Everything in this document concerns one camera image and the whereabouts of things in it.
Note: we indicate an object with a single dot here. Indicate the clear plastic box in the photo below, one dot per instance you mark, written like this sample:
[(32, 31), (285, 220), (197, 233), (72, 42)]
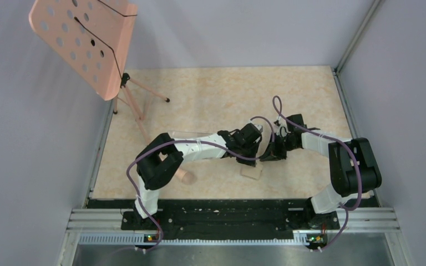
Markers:
[(188, 134)]

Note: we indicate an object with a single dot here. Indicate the aluminium frame rail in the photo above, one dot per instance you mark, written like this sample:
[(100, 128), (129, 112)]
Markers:
[(103, 226)]

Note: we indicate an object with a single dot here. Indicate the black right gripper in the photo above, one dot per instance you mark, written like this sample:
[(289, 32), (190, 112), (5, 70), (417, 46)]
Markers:
[(273, 153)]

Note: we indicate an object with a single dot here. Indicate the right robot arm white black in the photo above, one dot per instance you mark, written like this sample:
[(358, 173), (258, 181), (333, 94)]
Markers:
[(353, 168)]

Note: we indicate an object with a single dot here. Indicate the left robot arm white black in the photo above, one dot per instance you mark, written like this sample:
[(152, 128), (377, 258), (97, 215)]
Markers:
[(157, 164)]

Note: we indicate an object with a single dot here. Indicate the pink perforated music stand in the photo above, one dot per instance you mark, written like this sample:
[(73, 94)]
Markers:
[(94, 38)]

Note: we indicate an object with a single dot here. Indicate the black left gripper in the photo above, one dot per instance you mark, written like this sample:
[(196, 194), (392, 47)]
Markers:
[(255, 146)]

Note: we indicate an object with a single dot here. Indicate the pink wooden cylinder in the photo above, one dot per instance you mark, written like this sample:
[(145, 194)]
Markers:
[(185, 177)]

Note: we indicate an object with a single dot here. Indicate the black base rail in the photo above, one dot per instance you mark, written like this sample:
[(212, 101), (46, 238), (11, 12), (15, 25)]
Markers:
[(226, 219)]

